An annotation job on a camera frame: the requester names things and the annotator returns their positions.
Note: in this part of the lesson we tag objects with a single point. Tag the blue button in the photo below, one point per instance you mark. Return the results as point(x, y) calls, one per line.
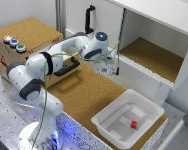
point(14, 42)

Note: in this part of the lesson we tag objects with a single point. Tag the green button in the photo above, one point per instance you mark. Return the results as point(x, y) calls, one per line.
point(20, 47)

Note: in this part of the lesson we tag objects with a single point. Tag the pink block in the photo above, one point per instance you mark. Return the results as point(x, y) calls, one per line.
point(134, 124)

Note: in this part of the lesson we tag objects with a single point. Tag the wooden drawer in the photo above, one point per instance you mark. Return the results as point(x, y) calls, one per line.
point(53, 80)

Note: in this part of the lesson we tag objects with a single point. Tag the white sliding door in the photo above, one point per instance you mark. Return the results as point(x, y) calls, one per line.
point(105, 16)

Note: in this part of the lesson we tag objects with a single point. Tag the white cabinet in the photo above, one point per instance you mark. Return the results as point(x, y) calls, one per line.
point(154, 20)

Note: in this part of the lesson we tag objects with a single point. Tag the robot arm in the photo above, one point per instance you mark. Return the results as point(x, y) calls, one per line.
point(34, 65)

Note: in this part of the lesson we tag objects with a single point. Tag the red button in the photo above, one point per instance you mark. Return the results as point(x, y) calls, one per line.
point(7, 38)

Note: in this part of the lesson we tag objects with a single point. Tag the wooden drawer box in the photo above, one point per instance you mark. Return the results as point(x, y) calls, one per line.
point(30, 31)

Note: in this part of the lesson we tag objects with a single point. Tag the white plastic box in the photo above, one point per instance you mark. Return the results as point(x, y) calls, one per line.
point(117, 128)

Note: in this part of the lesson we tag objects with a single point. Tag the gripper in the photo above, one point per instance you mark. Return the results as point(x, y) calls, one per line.
point(105, 66)

